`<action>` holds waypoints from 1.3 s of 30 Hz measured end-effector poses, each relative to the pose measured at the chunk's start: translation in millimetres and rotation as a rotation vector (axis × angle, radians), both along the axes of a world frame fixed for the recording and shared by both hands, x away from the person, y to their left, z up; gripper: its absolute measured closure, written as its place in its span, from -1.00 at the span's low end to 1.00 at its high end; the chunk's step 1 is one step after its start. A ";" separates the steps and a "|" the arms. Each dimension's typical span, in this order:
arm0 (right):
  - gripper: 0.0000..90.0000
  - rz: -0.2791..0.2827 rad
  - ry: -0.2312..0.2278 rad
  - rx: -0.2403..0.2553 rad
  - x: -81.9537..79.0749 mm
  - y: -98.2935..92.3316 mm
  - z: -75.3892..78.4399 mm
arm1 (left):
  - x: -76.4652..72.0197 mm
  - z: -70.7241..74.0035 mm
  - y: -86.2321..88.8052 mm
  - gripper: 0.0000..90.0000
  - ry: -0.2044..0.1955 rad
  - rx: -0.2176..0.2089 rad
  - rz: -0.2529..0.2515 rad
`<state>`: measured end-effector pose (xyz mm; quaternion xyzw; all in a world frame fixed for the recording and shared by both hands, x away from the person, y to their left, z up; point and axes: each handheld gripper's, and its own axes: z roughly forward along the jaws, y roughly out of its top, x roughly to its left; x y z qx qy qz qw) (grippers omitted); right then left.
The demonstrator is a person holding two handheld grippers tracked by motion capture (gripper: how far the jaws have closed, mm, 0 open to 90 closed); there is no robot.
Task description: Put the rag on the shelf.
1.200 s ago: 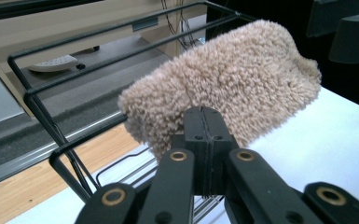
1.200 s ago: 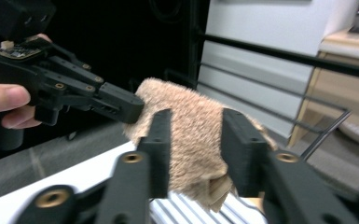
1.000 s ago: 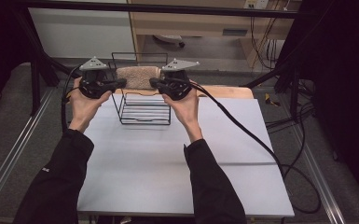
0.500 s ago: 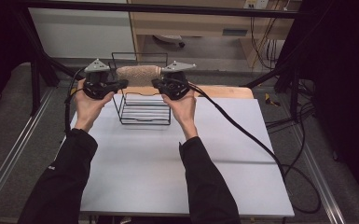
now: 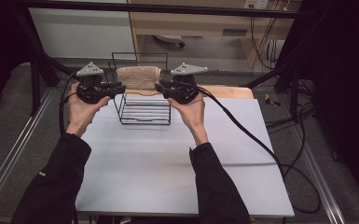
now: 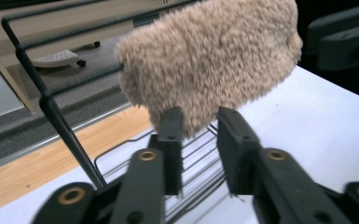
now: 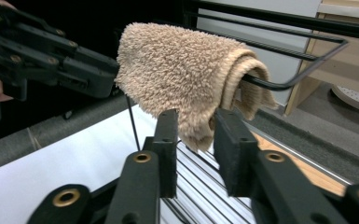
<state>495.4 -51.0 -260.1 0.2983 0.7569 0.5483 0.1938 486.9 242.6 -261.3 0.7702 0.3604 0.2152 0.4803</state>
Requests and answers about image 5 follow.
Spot person's right hand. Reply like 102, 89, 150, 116
167, 91, 210, 147

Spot white cabinet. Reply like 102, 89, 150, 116
30, 7, 137, 61

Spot dark curtain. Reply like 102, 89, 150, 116
279, 0, 359, 204
0, 0, 34, 115

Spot black wire rack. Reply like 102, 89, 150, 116
106, 51, 173, 126

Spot light wooden desk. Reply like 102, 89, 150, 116
127, 0, 303, 68

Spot white table cover sheet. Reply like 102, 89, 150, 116
74, 92, 296, 218

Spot chair base with castor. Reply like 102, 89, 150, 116
152, 34, 186, 49

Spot hand-held gripper black cable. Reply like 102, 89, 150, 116
197, 85, 322, 216
58, 70, 82, 136

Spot right hand-held gripper black cable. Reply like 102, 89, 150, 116
197, 85, 322, 216

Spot brown towel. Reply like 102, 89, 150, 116
115, 65, 163, 91

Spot hanging desk cables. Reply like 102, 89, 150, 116
249, 12, 286, 71

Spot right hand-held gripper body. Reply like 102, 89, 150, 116
167, 62, 210, 105

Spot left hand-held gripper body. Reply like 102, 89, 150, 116
76, 61, 114, 105

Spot black floor cables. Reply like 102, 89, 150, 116
264, 77, 317, 135

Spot aluminium rail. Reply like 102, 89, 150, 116
0, 88, 56, 217
288, 124, 347, 224

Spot black metal frame crossbar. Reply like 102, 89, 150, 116
18, 0, 301, 20

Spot white wall socket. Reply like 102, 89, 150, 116
243, 0, 270, 10

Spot black metal stand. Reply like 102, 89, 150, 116
12, 6, 82, 117
242, 54, 303, 123

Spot person's left hand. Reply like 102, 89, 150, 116
65, 82, 112, 138

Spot left hand-held gripper black cable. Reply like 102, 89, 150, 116
58, 70, 82, 136

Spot wooden board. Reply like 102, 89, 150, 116
124, 85, 255, 100

